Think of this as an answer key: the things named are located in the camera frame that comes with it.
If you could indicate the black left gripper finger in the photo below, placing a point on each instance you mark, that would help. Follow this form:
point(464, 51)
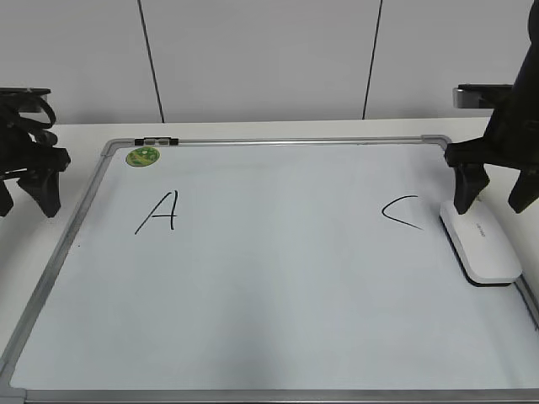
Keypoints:
point(43, 187)
point(6, 200)

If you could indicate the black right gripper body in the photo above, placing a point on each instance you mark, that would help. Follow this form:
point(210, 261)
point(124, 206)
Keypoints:
point(510, 138)

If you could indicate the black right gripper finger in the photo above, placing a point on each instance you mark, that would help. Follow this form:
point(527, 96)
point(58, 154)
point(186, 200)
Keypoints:
point(471, 180)
point(525, 190)

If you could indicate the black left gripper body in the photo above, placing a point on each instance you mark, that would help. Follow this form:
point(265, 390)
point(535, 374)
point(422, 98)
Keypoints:
point(24, 154)

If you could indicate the white whiteboard eraser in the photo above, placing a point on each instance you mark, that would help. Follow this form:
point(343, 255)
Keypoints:
point(485, 252)

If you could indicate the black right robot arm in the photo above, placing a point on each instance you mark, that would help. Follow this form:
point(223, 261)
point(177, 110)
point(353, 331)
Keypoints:
point(526, 81)

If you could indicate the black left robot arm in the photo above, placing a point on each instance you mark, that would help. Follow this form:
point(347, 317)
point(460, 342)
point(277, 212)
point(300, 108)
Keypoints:
point(27, 109)

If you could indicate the green round magnet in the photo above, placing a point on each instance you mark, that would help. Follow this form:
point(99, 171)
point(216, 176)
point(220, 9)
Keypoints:
point(143, 156)

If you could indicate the black silver board hanger clip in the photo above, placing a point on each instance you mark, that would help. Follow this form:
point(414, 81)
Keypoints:
point(156, 141)

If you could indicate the white magnetic whiteboard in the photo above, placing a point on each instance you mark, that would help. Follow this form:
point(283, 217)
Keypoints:
point(273, 271)

